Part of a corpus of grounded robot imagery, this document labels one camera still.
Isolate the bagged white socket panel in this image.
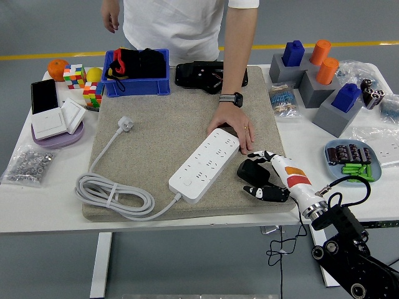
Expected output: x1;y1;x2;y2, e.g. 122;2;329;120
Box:
352;126;399;169

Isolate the blue square peg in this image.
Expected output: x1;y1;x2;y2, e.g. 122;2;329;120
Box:
282;40;305;67
330;83;362;113

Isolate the orange cylinder peg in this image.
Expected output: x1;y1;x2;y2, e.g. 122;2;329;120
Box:
309;39;332;66
315;57;340;85

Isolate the black device housing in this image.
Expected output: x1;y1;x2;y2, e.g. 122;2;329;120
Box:
174;60;249;95

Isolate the large white wall switch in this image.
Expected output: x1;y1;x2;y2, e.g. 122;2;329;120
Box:
31;107;69;141

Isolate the black table control panel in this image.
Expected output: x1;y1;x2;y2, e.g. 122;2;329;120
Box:
363;220;399;230

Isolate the blue plastic bin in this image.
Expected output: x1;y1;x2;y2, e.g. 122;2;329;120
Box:
100;48;171;98

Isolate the person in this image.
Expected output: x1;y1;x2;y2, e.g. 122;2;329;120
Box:
121;0;260;67

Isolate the bag of blue resistors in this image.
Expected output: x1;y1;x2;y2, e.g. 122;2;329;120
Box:
378;93;399;124

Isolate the purple plate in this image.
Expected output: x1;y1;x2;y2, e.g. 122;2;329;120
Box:
30;120;85;150

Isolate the person's left hand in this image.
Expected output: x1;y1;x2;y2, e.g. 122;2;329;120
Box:
207;101;256;156

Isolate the bag of metal nuts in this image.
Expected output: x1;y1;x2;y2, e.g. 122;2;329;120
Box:
1;146;60;189

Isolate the colourful puzzle cube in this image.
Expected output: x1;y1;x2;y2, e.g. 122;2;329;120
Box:
82;81;104;109
62;64;87;90

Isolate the orange fruit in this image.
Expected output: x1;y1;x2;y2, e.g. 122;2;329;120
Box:
47;59;69;82

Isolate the person's right hand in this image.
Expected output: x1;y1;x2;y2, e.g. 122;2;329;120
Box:
101;0;121;34

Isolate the black capacitor bundle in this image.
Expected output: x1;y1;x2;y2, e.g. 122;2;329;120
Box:
360;78;387;110

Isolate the black smartphone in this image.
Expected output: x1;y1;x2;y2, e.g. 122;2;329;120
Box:
30;78;59;115

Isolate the white table leg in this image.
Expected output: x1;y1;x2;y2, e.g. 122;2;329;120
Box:
309;223;340;288
89;232;113;299

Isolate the thin black hanging cable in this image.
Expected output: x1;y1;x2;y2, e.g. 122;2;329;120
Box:
278;225;286;299

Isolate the black red cloth bundle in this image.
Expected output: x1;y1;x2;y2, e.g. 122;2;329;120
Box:
104;47;167;93

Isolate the light blue plate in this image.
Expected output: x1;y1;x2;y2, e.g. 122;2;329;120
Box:
323;139;383;187

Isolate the grey-brown mat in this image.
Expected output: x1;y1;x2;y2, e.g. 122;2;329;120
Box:
82;65;297;222

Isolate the white power strip cord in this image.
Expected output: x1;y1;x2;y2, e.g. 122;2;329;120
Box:
74;115;182;222

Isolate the green component pile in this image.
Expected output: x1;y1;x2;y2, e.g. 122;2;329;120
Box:
341;163;375;184

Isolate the dark capacitor pile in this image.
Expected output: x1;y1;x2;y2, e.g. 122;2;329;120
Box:
325;143;373;166

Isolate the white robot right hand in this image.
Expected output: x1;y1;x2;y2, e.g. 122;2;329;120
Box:
243;149;325;212

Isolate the bag of taped resistors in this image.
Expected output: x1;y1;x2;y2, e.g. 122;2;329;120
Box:
267;81;302;119

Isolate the grey block holder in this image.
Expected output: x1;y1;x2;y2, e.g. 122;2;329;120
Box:
298;70;342;109
312;90;364;138
269;52;315;85

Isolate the clear plastic bag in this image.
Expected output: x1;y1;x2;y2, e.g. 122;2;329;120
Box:
335;59;380;91

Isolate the yellow lemon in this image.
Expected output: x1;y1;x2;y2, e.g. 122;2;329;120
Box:
86;67;103;84

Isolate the white power strip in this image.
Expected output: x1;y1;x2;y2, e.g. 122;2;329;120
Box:
168;128;241;205

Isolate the small white wall switch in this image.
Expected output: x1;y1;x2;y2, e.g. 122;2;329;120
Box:
60;98;87;135

